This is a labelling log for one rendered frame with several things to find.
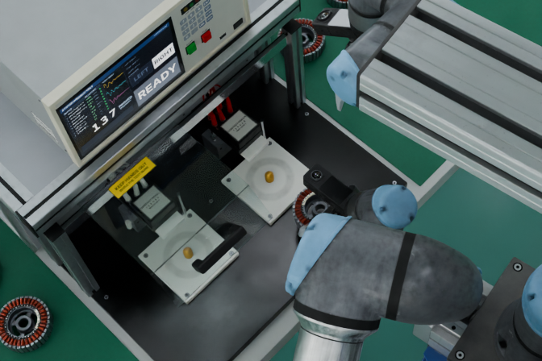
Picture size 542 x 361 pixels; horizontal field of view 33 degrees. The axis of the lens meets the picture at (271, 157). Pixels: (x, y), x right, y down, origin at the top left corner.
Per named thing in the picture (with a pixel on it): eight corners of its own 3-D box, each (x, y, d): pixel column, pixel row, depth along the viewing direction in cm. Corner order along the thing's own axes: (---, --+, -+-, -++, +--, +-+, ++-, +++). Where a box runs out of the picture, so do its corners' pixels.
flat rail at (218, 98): (293, 39, 190) (293, 30, 187) (61, 242, 171) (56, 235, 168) (289, 35, 191) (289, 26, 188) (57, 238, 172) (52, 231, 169)
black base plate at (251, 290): (406, 187, 201) (407, 182, 199) (193, 400, 182) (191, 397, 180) (254, 67, 219) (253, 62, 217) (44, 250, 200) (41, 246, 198)
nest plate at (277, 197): (318, 179, 201) (318, 176, 200) (270, 226, 197) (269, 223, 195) (269, 139, 207) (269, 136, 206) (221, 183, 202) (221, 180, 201)
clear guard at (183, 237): (273, 217, 171) (271, 203, 166) (177, 308, 164) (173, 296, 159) (156, 117, 184) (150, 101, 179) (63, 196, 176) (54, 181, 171)
